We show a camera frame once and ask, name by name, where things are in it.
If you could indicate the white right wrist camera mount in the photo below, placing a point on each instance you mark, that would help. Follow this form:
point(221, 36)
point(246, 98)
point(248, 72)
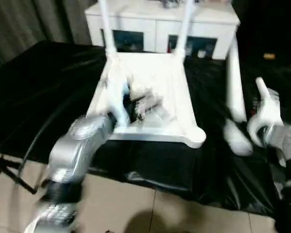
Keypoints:
point(269, 114)

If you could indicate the grey curtain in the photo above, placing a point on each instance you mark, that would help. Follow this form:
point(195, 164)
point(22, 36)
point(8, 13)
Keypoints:
point(26, 24)

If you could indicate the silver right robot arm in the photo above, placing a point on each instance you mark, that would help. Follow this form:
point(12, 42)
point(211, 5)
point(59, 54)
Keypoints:
point(281, 138)

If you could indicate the white plastic table leg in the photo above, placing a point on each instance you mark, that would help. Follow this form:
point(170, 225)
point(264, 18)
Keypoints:
point(260, 83)
point(106, 24)
point(235, 85)
point(185, 29)

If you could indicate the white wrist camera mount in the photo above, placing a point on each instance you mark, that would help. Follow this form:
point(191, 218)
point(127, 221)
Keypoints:
point(117, 106)
point(269, 114)

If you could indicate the small tan box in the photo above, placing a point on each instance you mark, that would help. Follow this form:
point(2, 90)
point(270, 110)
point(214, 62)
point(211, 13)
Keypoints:
point(269, 56)

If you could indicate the small white cup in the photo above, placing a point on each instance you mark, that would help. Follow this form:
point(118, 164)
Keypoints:
point(201, 54)

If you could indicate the white sideboard cabinet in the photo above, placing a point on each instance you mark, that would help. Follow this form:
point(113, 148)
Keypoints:
point(140, 14)

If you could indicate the tall white bottle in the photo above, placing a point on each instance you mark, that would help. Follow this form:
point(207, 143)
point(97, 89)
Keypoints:
point(189, 49)

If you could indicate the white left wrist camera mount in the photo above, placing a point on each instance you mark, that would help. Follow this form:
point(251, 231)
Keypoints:
point(117, 106)

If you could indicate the black folding table frame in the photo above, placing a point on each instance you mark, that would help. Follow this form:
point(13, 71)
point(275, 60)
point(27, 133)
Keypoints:
point(4, 167)

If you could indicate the white plastic table top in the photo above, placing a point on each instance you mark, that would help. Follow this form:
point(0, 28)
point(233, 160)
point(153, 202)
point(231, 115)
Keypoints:
point(160, 72)

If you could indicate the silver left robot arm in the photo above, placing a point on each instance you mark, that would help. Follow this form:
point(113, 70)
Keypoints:
point(70, 150)

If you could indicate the black work mat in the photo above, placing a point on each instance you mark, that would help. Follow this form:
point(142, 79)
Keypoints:
point(51, 85)

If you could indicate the dark clutter on cabinet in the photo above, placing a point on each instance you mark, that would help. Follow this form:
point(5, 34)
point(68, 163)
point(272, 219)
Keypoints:
point(171, 3)

